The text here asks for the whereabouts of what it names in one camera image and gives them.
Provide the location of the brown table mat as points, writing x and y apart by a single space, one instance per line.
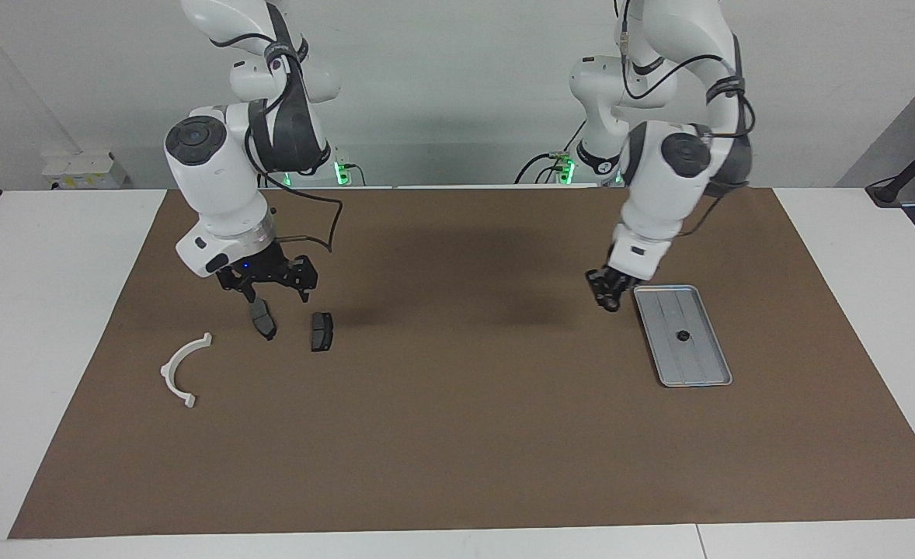
457 435

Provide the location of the dark curved brake pad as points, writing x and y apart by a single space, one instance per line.
263 322

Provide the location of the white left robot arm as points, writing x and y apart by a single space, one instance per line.
659 194

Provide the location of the white curved plastic bracket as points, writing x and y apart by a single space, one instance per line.
174 361

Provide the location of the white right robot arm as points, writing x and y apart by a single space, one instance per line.
217 178

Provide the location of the black stand with pole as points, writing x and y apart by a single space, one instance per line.
892 189

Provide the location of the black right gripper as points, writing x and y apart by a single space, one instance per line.
271 268

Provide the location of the white box with label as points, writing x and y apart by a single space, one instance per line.
85 171

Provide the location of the silver metal tray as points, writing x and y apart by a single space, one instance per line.
698 365

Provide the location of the dark rectangular brake pad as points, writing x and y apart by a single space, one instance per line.
321 332

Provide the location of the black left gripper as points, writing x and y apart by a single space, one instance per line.
609 279

